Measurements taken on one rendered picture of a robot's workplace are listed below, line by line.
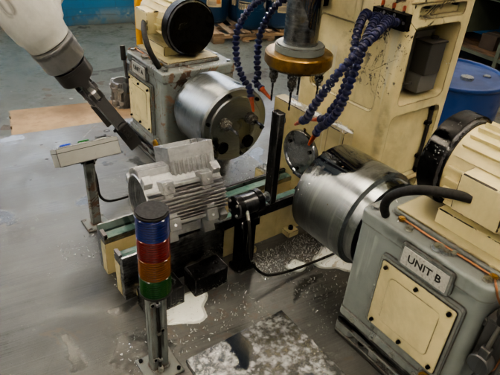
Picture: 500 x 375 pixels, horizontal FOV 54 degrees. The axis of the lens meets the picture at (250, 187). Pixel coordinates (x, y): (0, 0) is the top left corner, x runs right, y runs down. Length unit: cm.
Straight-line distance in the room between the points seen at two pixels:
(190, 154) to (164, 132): 52
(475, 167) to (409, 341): 37
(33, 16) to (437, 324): 92
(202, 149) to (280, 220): 38
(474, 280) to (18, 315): 100
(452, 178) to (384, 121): 50
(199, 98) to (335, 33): 45
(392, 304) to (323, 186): 31
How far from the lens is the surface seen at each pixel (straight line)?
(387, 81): 138
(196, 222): 124
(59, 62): 104
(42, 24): 100
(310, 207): 116
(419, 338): 105
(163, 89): 166
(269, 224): 144
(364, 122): 145
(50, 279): 138
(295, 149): 150
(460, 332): 100
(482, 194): 88
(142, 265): 90
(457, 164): 94
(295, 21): 127
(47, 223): 158
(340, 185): 113
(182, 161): 120
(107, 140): 140
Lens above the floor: 171
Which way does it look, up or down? 32 degrees down
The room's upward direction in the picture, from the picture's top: 4 degrees clockwise
